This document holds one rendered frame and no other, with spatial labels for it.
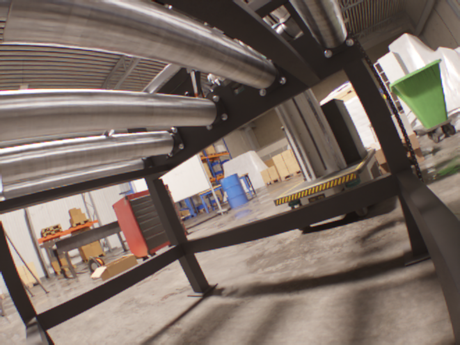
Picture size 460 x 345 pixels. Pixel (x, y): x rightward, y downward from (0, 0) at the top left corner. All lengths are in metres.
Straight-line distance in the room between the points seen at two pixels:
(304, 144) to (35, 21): 1.81
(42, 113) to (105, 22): 0.28
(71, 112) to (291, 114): 1.64
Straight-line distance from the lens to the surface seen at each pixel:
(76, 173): 1.17
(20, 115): 0.57
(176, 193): 5.65
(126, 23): 0.40
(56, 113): 0.59
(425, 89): 3.09
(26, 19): 0.36
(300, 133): 1.89
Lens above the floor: 0.52
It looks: 4 degrees up
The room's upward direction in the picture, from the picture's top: 23 degrees counter-clockwise
